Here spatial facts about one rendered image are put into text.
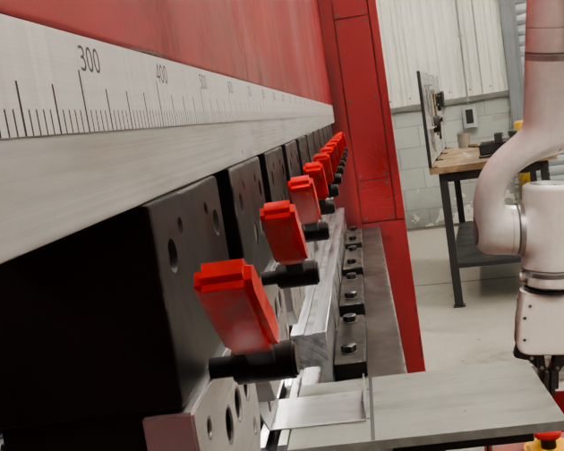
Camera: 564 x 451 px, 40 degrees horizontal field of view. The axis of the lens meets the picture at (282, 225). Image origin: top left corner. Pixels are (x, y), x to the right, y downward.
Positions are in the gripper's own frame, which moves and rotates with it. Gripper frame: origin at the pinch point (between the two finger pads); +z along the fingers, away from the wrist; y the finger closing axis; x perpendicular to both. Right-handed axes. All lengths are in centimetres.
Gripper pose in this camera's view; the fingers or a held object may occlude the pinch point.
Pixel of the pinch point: (547, 380)
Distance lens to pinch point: 133.0
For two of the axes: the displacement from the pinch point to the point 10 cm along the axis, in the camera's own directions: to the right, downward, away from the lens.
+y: 9.9, -0.2, -1.2
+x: 1.1, -1.8, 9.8
